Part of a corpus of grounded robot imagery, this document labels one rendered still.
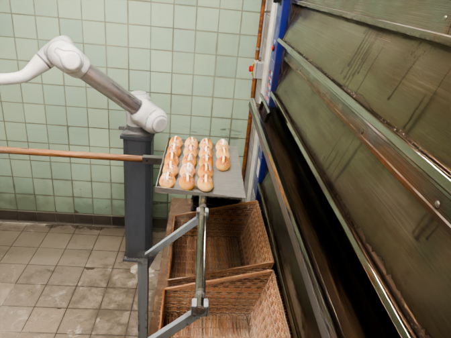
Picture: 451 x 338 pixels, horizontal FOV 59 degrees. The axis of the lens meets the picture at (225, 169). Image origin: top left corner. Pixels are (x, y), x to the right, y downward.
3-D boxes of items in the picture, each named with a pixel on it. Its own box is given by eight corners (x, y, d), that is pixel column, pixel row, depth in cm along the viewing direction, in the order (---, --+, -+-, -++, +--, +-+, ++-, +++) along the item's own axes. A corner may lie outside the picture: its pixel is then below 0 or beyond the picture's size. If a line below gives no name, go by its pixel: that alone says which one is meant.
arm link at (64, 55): (162, 110, 258) (178, 121, 242) (147, 131, 258) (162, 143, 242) (57, 31, 204) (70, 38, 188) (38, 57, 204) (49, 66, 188)
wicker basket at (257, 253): (253, 239, 239) (258, 198, 227) (268, 309, 188) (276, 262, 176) (171, 236, 234) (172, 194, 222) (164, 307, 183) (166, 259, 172)
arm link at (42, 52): (32, 49, 212) (38, 53, 202) (58, 27, 215) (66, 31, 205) (49, 68, 221) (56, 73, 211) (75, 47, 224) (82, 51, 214)
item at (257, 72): (262, 76, 265) (264, 60, 261) (264, 79, 256) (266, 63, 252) (251, 74, 264) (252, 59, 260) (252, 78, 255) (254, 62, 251)
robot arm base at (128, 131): (121, 125, 274) (121, 117, 271) (154, 128, 275) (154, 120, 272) (115, 135, 257) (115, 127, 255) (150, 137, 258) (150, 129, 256)
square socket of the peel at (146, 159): (141, 163, 180) (141, 157, 179) (143, 160, 184) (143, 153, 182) (162, 165, 181) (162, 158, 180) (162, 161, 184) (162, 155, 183)
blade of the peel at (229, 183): (155, 192, 158) (155, 186, 157) (168, 141, 208) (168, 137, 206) (245, 198, 160) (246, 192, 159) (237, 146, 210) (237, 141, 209)
